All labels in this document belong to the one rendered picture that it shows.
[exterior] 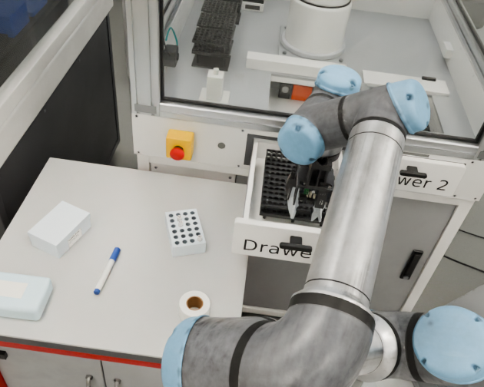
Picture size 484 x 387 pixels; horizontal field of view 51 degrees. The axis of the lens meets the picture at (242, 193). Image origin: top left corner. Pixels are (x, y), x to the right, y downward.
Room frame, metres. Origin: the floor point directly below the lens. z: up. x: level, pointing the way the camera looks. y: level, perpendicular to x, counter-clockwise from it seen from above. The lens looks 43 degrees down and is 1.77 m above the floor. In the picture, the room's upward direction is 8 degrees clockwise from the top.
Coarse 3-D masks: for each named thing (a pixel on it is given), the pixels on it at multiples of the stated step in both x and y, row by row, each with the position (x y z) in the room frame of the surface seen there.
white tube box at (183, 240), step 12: (168, 216) 0.91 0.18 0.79; (192, 216) 0.92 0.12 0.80; (168, 228) 0.86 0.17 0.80; (180, 228) 0.87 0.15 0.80; (192, 228) 0.87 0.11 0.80; (180, 240) 0.83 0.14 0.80; (192, 240) 0.84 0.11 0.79; (204, 240) 0.84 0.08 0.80; (180, 252) 0.81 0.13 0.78; (192, 252) 0.82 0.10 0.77; (204, 252) 0.83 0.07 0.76
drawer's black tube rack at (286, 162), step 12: (276, 156) 1.09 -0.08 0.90; (264, 168) 1.03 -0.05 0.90; (276, 168) 1.03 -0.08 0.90; (288, 168) 1.04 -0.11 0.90; (264, 180) 0.98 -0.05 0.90; (276, 180) 1.02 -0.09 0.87; (264, 192) 0.97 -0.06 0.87; (276, 192) 0.94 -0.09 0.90; (276, 204) 0.93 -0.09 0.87; (312, 204) 0.94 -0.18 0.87; (264, 216) 0.90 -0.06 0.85; (276, 216) 0.89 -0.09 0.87; (288, 216) 0.89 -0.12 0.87; (300, 216) 0.90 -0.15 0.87; (324, 216) 0.90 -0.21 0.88
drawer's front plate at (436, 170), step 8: (408, 160) 1.11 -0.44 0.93; (416, 160) 1.11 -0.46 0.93; (424, 160) 1.11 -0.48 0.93; (432, 160) 1.12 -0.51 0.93; (440, 160) 1.12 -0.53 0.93; (400, 168) 1.11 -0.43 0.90; (424, 168) 1.11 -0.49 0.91; (432, 168) 1.11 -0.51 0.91; (440, 168) 1.11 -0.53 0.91; (448, 168) 1.11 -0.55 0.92; (456, 168) 1.11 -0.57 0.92; (464, 168) 1.11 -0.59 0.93; (400, 176) 1.11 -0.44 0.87; (432, 176) 1.11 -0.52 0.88; (440, 176) 1.11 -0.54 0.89; (448, 176) 1.11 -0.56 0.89; (456, 176) 1.11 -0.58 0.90; (400, 184) 1.11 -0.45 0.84; (408, 184) 1.11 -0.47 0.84; (416, 184) 1.11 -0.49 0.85; (432, 184) 1.11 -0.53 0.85; (440, 184) 1.11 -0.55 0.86; (448, 184) 1.11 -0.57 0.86; (456, 184) 1.11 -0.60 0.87; (424, 192) 1.11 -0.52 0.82; (432, 192) 1.11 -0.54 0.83; (440, 192) 1.11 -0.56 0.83; (448, 192) 1.11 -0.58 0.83
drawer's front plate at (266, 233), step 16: (240, 224) 0.79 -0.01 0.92; (256, 224) 0.79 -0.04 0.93; (272, 224) 0.80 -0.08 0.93; (288, 224) 0.81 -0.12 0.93; (240, 240) 0.79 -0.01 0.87; (256, 240) 0.79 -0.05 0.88; (272, 240) 0.79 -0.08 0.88; (288, 240) 0.79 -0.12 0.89; (304, 240) 0.79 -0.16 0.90; (272, 256) 0.79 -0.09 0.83; (288, 256) 0.79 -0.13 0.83
